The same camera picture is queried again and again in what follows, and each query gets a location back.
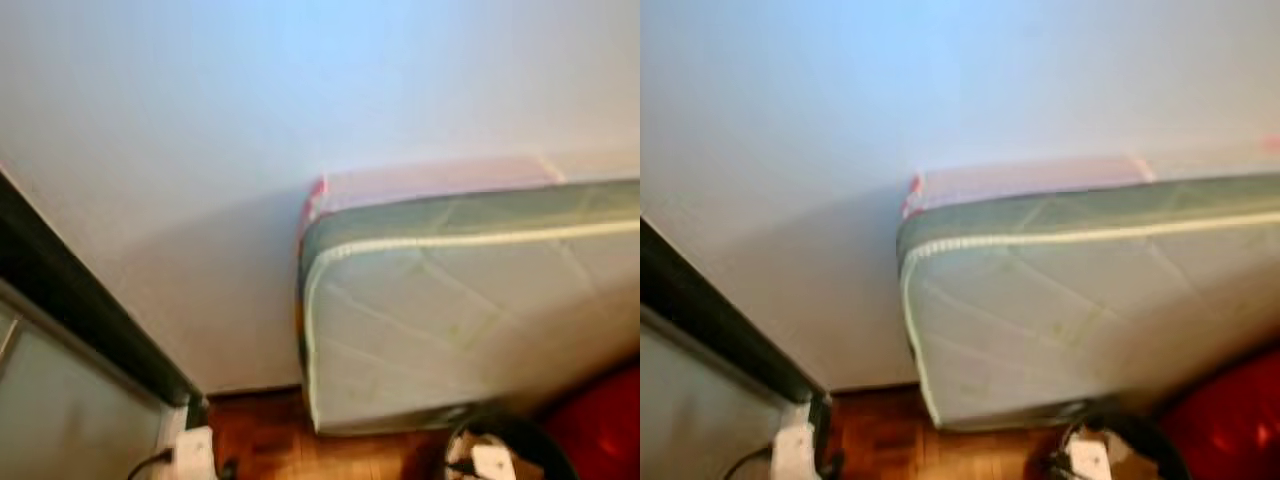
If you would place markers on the red fabric covered mattress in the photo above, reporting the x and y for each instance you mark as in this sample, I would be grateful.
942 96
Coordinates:
600 430
1230 420

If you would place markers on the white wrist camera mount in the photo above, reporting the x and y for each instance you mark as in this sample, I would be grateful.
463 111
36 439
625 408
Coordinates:
797 452
192 455
492 462
1088 460

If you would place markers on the black door frame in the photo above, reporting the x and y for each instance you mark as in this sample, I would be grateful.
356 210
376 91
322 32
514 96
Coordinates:
60 290
720 320

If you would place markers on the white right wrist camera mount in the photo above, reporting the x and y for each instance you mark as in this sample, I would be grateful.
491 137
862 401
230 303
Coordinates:
1088 460
492 462

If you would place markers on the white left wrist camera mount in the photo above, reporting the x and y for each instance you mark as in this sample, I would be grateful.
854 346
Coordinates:
192 455
797 452

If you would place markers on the frosted glass door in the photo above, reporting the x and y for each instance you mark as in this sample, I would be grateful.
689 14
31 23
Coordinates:
690 400
60 410

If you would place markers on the black round waste bin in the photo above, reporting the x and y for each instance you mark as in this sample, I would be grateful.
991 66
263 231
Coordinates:
1160 445
545 445

